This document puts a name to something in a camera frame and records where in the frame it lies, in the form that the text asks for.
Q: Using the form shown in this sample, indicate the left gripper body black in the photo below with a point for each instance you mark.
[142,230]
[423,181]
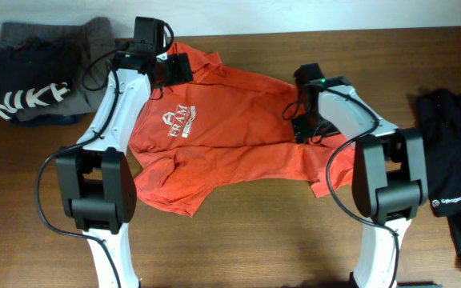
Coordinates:
[174,70]

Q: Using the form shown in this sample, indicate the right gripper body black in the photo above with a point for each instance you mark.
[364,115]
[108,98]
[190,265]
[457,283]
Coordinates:
[308,124]

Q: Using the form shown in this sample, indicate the orange red t-shirt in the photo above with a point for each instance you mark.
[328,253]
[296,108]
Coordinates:
[224,127]

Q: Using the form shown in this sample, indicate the black t-shirt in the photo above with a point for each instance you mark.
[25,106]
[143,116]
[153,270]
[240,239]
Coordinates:
[440,125]

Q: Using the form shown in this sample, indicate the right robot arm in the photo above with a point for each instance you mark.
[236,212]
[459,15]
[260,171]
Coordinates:
[389,181]

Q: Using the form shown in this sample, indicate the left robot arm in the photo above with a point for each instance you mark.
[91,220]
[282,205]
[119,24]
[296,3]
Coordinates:
[95,181]

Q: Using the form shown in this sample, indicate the grey folded pants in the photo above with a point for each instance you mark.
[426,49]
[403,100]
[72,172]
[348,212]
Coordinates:
[94,38]

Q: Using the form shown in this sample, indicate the dark navy folded garment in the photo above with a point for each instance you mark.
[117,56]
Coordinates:
[49,120]

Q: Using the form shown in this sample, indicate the black folded shirt white letters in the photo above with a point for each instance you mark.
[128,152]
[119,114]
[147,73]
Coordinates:
[36,74]

